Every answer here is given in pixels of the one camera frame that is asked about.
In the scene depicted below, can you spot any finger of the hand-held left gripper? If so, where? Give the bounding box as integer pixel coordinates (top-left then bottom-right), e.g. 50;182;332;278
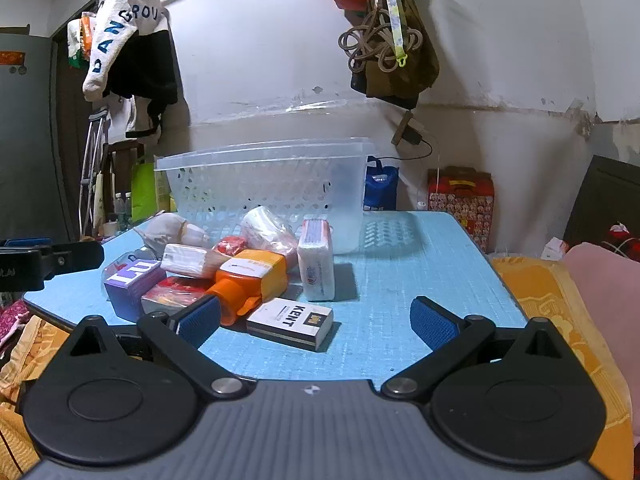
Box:
42;241;105;277
0;237;54;251

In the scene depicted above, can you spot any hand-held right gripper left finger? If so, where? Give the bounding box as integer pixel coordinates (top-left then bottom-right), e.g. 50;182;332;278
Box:
66;294;252;402

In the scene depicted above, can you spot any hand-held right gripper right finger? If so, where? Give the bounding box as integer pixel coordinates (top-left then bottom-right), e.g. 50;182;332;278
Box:
380;296;572;402

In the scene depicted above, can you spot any purple box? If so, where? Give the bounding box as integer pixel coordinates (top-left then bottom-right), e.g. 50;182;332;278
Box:
103;258;169;322

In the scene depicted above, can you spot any white orange tissue packet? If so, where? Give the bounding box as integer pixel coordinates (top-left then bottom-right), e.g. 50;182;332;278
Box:
159;243;226;280

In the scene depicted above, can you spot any orange plastic bottle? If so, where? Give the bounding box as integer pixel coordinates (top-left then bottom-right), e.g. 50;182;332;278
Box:
205;248;289;326

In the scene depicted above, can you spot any small red packet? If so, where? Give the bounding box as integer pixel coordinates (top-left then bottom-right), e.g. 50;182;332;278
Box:
212;235;250;257

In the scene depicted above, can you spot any white and black cigarette box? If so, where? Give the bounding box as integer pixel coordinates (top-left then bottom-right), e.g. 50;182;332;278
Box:
245;297;335;352

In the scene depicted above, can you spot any white round bundle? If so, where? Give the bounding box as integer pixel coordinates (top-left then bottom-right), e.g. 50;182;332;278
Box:
133;212;189;261

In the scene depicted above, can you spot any clear white roll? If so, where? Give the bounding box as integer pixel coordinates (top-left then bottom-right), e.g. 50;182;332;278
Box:
240;205;300;261

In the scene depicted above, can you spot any white striped tissue pack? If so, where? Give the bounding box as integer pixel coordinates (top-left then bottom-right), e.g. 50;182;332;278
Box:
297;218;335;302

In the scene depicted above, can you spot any clear plastic basket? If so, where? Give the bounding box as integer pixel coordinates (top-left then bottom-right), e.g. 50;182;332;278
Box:
153;137;377;256

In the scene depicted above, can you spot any pink patterned cloth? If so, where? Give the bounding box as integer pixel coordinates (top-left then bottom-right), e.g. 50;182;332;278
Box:
0;299;31;341

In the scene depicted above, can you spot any orange patterned blanket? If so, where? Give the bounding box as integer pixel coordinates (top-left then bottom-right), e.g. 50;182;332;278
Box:
487;254;634;480
0;314;67;480

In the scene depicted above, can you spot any green bag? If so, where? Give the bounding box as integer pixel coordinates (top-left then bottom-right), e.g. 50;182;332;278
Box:
130;157;159;224

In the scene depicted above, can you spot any grey door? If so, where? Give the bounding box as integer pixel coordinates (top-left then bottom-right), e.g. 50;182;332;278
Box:
0;27;71;246

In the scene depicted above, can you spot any metal crutch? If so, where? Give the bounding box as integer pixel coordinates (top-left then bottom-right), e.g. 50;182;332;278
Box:
77;108;111;239

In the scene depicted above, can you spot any red patterned gift box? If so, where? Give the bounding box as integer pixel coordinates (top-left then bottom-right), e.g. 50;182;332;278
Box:
427;165;496;254

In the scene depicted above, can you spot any small white paper box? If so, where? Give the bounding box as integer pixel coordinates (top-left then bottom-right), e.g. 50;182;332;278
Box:
542;237;569;261

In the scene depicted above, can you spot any blue shopping bag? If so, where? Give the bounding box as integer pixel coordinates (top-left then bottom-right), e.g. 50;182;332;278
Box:
363;155;401;211

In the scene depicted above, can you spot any pink blanket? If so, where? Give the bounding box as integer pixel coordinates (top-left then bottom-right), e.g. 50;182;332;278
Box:
562;242;640;449

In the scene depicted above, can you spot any black garment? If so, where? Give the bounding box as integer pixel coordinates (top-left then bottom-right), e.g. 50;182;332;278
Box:
102;29;180;139

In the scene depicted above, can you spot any red black patterned cloth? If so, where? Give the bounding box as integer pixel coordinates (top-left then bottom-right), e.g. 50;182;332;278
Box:
602;222;640;264

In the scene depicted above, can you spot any dark wooden cabinet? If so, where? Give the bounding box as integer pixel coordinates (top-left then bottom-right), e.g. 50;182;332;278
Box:
562;154;640;261

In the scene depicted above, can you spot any orange white hanging bag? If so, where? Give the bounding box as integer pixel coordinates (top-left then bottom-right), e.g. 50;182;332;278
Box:
67;12;99;69

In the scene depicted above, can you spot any white jacket with blue letters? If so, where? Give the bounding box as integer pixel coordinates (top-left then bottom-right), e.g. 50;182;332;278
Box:
82;0;171;102

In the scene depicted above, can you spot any brown hanging bag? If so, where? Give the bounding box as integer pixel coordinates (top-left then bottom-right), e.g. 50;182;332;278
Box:
349;0;441;111

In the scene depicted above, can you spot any beige coiled rope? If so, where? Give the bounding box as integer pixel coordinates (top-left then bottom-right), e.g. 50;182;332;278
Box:
338;9;425;75

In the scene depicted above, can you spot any yellow-green strap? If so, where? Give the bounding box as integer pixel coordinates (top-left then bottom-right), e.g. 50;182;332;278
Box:
377;0;409;69

